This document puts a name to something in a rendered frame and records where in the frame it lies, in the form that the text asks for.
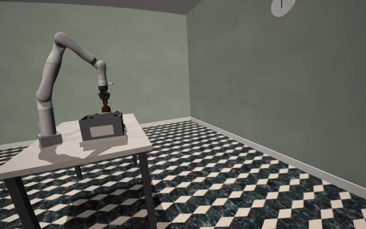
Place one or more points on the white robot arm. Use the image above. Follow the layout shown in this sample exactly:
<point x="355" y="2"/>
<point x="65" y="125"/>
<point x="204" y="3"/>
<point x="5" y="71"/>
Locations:
<point x="50" y="73"/>

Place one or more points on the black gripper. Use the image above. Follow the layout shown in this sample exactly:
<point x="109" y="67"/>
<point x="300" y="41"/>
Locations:
<point x="104" y="94"/>

